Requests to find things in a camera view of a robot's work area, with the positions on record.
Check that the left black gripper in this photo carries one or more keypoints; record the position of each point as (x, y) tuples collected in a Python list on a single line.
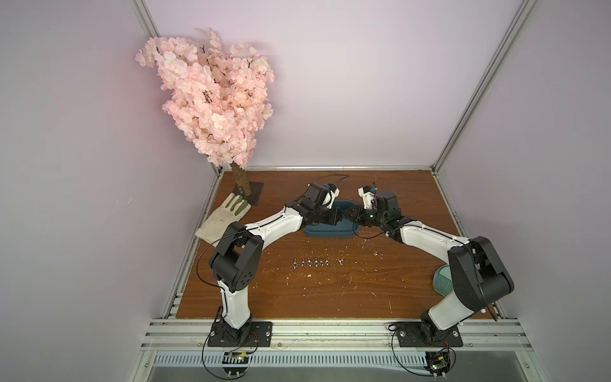
[(333, 219)]

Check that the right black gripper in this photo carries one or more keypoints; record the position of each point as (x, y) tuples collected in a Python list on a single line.
[(364, 216)]

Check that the teal plastic storage box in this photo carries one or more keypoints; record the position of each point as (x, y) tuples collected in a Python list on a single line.
[(342, 229)]

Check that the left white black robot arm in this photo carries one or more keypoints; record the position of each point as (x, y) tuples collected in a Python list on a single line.
[(236, 259)]

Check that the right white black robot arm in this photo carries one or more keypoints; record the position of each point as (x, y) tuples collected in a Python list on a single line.
[(478, 274)]

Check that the white green work glove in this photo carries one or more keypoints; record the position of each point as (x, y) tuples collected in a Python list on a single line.
[(231, 210)]

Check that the teal plastic dustpan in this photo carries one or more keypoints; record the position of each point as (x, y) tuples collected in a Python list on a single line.
[(442, 281)]

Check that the pink artificial blossom tree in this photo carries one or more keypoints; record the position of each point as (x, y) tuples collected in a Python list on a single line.
[(219, 97)]

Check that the right small circuit board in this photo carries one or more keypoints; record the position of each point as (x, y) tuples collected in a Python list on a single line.
[(439, 363)]

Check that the small circuit board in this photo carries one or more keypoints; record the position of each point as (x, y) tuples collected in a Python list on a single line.
[(439, 363), (235, 364)]

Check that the left small circuit board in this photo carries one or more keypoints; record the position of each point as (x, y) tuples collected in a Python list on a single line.
[(235, 364)]

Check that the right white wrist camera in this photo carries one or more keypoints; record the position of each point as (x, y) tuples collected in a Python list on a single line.
[(367, 194)]

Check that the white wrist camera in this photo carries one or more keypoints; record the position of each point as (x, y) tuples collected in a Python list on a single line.
[(367, 194), (332, 192)]

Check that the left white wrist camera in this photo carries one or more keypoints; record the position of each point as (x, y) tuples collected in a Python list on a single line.
[(332, 192)]

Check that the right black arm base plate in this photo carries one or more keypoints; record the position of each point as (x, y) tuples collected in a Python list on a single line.
[(422, 334)]

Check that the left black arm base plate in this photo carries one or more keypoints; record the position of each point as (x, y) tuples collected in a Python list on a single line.
[(252, 334)]

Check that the aluminium front rail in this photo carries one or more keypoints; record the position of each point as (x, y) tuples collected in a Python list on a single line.
[(340, 334)]

